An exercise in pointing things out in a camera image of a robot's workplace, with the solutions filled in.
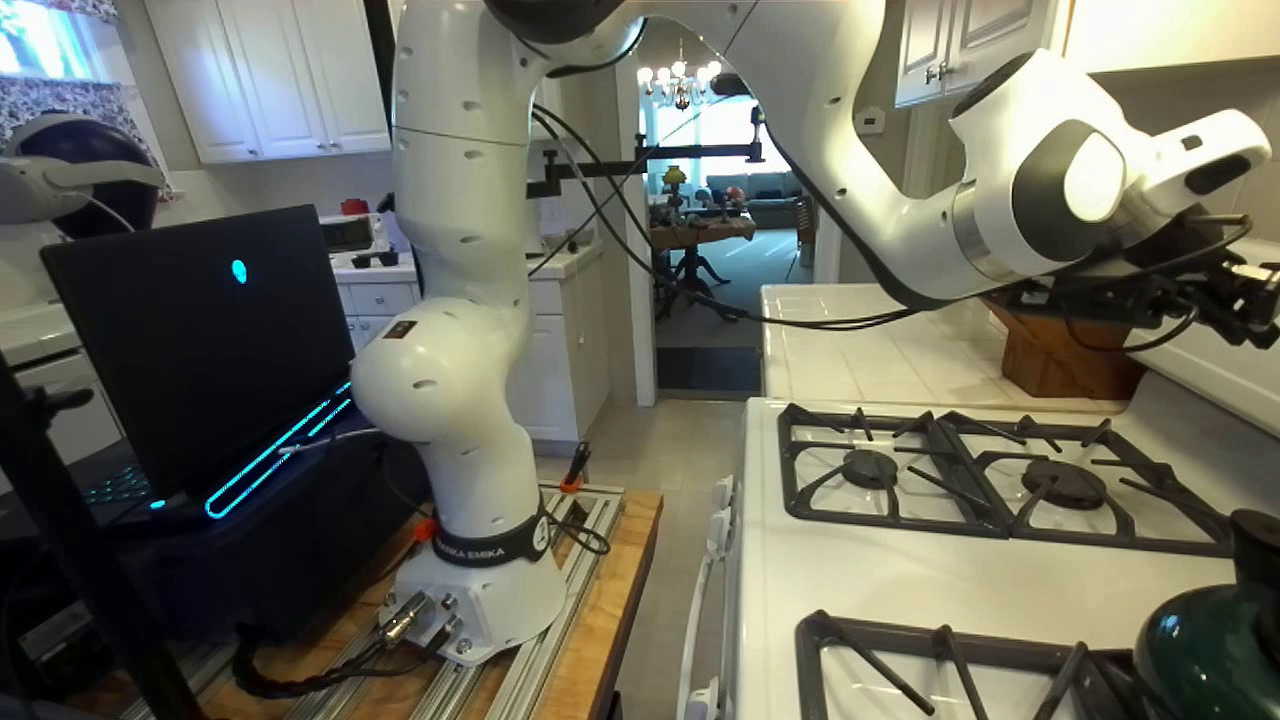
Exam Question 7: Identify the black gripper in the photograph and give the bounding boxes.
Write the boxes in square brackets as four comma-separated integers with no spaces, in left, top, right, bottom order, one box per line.
[1191,252,1280,351]

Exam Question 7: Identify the white gas stove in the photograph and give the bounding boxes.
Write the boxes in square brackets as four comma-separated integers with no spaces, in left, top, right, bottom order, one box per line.
[671,313,1280,720]

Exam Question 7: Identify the wooden knife block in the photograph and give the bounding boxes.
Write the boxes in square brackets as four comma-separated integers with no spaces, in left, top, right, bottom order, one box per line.
[993,290,1153,403]

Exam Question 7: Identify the round black burner cap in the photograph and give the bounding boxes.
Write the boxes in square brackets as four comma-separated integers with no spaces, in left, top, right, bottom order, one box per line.
[1020,454,1114,513]
[835,445,904,493]

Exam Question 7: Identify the black cast iron burner grate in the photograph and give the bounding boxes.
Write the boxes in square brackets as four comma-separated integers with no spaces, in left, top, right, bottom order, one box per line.
[1065,635,1173,720]
[775,398,995,529]
[793,607,1105,720]
[951,410,1237,560]

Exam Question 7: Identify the white range hood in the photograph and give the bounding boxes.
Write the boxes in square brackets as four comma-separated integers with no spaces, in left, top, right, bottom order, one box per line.
[1058,0,1280,75]

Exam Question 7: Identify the dark green kettle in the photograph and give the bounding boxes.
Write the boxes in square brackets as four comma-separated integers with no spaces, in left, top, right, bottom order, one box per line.
[1134,508,1280,720]

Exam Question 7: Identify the dark dining table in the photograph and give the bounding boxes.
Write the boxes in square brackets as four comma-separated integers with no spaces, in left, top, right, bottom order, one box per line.
[645,165,818,325]

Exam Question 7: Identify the chandelier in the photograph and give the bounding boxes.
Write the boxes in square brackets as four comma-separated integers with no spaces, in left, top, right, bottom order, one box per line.
[632,50,731,111]

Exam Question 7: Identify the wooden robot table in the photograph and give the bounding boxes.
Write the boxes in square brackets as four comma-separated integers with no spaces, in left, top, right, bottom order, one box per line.
[65,483,670,720]

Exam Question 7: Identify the white tall kitchen cabinets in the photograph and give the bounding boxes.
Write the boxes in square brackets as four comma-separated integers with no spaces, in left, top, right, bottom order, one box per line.
[135,0,392,172]

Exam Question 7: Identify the black laptop with blue light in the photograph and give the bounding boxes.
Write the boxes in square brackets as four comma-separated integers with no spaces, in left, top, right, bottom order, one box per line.
[38,199,434,553]

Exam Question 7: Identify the white VR headset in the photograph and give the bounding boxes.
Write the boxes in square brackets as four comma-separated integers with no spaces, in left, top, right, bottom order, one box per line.
[0,114,173,244]

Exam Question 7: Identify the black tripod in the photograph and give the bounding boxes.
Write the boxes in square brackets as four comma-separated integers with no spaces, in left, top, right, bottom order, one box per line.
[0,351,211,720]

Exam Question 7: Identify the panelled upper wall cabinet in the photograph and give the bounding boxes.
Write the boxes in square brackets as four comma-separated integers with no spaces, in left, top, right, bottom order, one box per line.
[888,0,1078,111]

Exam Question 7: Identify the long black robot cable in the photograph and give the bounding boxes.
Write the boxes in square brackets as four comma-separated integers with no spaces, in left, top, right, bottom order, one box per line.
[525,105,963,334]

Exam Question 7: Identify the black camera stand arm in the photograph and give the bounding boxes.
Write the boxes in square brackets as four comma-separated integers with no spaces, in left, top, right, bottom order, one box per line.
[525,136,772,202]

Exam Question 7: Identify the white oven door handle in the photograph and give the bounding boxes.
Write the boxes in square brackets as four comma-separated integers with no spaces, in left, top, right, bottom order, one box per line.
[676,473,739,720]

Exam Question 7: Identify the aluminium rail base plate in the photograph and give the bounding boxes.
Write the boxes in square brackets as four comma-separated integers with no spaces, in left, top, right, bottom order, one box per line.
[383,483,632,720]

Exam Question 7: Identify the black base cable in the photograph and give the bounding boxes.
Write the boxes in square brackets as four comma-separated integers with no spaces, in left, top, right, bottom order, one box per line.
[231,584,445,704]

